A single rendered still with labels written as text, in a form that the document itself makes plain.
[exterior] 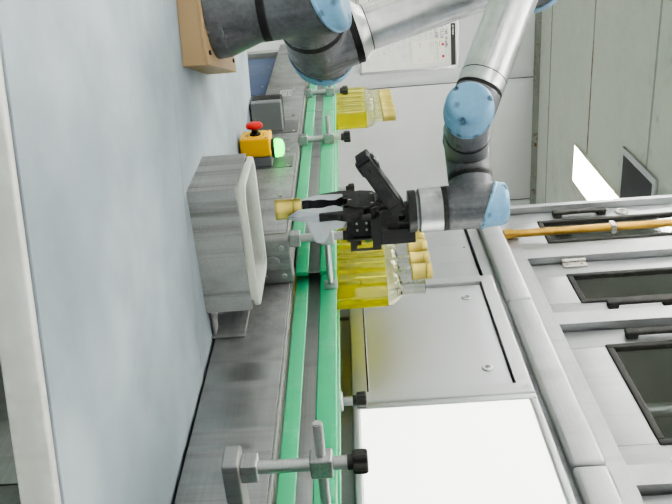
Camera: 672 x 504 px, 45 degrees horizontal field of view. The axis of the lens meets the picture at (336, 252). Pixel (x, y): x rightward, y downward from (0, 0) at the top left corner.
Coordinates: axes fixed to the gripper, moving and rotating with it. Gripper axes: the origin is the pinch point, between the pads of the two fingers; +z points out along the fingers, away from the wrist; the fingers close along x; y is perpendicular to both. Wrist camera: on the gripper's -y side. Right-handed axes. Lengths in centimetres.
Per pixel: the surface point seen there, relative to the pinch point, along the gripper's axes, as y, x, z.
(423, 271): 26.1, 22.8, -22.9
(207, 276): 8.1, -6.8, 15.3
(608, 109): 119, 404, -183
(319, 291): 22.9, 11.9, -1.7
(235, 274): 8.1, -6.8, 10.7
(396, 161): 220, 608, -51
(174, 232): -5.5, -18.4, 16.5
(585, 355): 44, 14, -55
